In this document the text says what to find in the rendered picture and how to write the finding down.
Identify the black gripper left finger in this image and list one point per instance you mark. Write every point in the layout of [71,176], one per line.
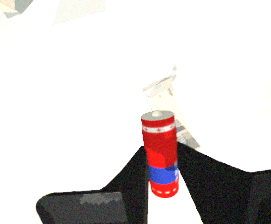
[123,200]

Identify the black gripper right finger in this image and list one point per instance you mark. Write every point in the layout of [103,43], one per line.
[221,193]

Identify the red and blue battery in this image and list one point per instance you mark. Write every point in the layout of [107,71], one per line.
[160,141]

